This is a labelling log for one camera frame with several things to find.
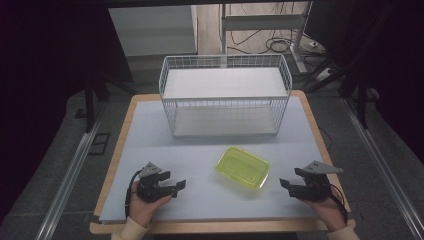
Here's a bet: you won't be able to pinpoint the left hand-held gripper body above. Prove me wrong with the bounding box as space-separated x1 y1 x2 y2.
136 161 173 204

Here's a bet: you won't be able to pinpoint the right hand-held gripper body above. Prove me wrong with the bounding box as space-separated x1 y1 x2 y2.
297 160 344 202

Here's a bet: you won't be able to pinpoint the person's left hand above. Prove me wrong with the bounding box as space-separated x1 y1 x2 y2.
127 181 173 228

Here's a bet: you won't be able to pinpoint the person's right hand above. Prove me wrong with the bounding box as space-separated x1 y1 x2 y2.
300 195 348 233

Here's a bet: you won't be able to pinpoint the light grey table mat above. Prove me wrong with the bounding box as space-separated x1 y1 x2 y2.
98 95 329 224

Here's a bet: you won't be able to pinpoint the wooden table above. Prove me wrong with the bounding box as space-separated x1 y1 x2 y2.
88 89 357 235

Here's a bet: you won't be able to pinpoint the yellow-green plastic container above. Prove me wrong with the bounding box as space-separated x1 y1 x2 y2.
214 145 271 191

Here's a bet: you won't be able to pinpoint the black floor plate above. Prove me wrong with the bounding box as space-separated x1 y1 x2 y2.
87 132 111 156

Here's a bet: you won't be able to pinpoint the black metal stand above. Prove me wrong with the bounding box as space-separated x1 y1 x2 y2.
74 74 138 134
306 58 381 131

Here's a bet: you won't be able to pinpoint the white power strip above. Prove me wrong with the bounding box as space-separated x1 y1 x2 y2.
314 67 334 83

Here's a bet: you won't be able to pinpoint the grey cabinet panel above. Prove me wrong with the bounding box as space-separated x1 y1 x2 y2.
108 4 199 58

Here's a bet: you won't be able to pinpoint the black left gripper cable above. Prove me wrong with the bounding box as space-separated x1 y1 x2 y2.
124 169 143 220

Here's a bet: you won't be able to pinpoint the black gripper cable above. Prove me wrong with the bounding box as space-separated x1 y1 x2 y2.
329 184 350 225
124 169 143 220

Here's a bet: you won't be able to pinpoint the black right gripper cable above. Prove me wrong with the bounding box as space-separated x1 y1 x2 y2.
329 184 350 225

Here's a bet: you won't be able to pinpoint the aluminium floor rail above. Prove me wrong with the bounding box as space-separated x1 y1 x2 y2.
34 109 103 240
341 98 424 240

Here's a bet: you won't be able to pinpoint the white wire basket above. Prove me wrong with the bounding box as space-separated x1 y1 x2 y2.
158 53 294 138

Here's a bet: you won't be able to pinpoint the black floor cables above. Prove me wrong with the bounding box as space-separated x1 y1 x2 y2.
218 2 334 68

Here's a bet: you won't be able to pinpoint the white metal desk frame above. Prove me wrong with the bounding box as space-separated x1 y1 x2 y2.
219 1 314 75

